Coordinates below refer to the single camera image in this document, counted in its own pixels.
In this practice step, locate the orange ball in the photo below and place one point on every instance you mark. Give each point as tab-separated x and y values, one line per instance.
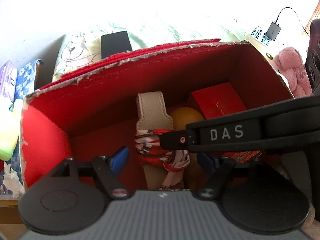
186	117

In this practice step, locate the black smartphone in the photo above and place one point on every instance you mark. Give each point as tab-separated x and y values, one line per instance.
116	45

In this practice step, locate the small red box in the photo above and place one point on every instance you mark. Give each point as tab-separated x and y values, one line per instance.
217	100

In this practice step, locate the white power strip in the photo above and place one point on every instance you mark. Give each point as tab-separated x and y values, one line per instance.
260	37

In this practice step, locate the red patterned scarf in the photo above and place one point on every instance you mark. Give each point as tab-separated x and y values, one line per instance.
150	147

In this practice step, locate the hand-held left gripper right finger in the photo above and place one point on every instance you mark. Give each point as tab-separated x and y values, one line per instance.
206	163

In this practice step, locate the power adapter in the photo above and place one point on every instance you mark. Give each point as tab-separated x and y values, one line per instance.
273	31

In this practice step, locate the white crumpled tissue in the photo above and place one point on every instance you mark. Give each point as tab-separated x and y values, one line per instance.
12	182

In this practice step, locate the large red cardboard box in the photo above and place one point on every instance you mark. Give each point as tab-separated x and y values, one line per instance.
100	110

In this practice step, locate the red patterned object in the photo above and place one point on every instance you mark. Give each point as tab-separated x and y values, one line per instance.
240	156

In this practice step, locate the green frog plush toy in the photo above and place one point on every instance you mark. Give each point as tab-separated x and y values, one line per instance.
7	130

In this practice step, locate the purple printed item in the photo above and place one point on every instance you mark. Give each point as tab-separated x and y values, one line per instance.
7	80

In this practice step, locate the blue floral cloth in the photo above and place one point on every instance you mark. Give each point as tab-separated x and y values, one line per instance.
26	80

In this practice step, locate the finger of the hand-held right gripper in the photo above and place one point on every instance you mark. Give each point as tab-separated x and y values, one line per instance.
175	141

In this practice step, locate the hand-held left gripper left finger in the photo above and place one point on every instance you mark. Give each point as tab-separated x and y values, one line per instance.
119	158

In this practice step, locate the pink plush toy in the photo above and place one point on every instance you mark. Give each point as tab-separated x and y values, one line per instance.
292	75

